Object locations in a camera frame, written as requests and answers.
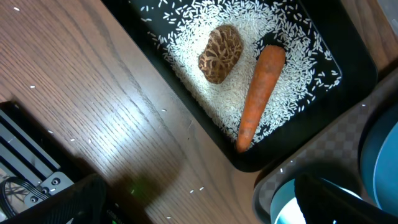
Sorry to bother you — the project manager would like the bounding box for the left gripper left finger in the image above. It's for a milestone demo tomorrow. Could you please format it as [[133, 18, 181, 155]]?
[[1, 174, 106, 224]]

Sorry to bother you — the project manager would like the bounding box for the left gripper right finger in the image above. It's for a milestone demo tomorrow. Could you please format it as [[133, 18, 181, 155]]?
[[294, 173, 397, 224]]

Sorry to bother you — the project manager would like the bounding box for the light blue bowl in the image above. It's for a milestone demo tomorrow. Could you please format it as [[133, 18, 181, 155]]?
[[269, 177, 363, 224]]

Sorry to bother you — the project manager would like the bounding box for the orange carrot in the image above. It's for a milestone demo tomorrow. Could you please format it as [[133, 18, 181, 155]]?
[[236, 45, 285, 153]]

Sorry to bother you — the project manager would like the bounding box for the brown mushroom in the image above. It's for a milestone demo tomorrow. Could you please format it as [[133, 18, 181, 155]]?
[[198, 25, 243, 84]]

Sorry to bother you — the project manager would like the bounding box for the pile of rice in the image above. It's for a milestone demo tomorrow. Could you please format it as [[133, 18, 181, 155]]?
[[130, 0, 342, 143]]

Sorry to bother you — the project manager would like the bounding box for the dark blue plate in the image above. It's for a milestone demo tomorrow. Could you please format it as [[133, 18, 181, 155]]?
[[359, 105, 397, 216]]

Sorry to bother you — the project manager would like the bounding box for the brown serving tray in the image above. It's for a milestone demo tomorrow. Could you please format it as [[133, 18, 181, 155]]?
[[252, 70, 397, 223]]

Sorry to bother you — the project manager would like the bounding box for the black tray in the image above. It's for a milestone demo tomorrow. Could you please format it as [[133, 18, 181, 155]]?
[[103, 0, 377, 172]]

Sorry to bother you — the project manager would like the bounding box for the clear plastic bin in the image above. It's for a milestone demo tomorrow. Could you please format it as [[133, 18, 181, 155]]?
[[377, 0, 398, 34]]

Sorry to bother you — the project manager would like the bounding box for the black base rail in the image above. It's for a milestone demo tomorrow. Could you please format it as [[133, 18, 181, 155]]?
[[1, 101, 75, 222]]

